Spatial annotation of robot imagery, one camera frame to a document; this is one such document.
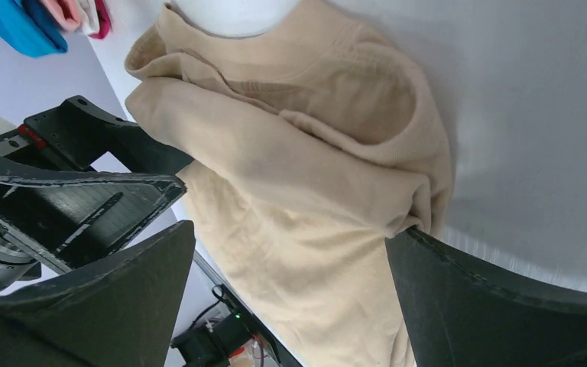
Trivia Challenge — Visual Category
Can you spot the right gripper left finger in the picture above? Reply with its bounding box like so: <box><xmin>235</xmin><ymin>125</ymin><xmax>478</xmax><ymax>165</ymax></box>
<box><xmin>0</xmin><ymin>221</ymin><xmax>196</xmax><ymax>366</ymax></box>

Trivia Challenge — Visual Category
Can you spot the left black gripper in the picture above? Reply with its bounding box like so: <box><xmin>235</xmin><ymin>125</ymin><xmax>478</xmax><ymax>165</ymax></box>
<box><xmin>0</xmin><ymin>96</ymin><xmax>193</xmax><ymax>291</ymax></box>

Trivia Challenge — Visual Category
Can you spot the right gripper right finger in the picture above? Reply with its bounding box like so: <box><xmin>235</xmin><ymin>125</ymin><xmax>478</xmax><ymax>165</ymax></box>
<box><xmin>385</xmin><ymin>227</ymin><xmax>587</xmax><ymax>366</ymax></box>

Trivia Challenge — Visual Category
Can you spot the beige t shirt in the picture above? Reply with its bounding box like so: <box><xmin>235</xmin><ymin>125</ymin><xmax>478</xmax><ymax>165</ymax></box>
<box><xmin>125</xmin><ymin>1</ymin><xmax>452</xmax><ymax>366</ymax></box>

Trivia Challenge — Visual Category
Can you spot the white folded t shirt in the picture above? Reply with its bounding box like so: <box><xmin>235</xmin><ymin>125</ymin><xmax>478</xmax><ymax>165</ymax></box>
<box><xmin>76</xmin><ymin>0</ymin><xmax>100</xmax><ymax>36</ymax></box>

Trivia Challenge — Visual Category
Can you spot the blue folded t shirt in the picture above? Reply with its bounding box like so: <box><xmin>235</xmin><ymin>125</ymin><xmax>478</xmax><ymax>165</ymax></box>
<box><xmin>0</xmin><ymin>0</ymin><xmax>68</xmax><ymax>58</ymax></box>

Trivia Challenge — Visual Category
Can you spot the pink folded t shirt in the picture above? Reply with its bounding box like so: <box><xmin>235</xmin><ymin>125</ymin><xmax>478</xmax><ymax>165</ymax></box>
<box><xmin>40</xmin><ymin>0</ymin><xmax>82</xmax><ymax>32</ymax></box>

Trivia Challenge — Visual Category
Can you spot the red folded t shirt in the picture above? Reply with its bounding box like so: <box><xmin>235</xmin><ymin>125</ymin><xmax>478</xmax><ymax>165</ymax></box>
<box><xmin>89</xmin><ymin>0</ymin><xmax>112</xmax><ymax>40</ymax></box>

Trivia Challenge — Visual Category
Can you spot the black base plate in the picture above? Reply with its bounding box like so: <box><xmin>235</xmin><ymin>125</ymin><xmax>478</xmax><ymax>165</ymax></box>
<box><xmin>170</xmin><ymin>252</ymin><xmax>302</xmax><ymax>366</ymax></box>

